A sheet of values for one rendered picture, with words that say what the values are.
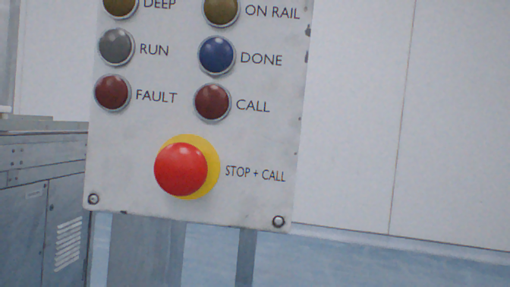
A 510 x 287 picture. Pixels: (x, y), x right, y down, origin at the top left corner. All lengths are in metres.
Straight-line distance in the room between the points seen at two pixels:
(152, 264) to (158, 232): 0.03
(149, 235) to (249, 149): 0.15
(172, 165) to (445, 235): 3.68
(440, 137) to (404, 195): 0.56
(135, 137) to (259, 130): 0.10
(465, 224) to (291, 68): 3.66
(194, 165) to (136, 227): 0.14
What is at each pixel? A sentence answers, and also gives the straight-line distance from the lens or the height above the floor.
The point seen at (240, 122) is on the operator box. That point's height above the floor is 0.92.
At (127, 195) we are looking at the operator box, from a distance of 0.36.
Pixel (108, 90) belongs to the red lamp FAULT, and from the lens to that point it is 0.36.
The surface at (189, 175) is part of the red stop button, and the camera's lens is 0.31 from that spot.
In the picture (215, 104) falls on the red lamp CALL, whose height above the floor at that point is 0.94.
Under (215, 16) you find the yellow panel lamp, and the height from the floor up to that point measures 1.00.
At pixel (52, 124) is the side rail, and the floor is 0.85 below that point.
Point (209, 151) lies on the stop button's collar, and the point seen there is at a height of 0.90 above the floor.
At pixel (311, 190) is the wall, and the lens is 3.77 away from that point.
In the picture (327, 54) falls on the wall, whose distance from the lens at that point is 3.79.
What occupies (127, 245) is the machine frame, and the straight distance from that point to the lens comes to 0.44.
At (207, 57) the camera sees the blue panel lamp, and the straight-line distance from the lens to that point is 0.34.
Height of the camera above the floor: 0.93
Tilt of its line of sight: 3 degrees down
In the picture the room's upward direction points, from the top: 6 degrees clockwise
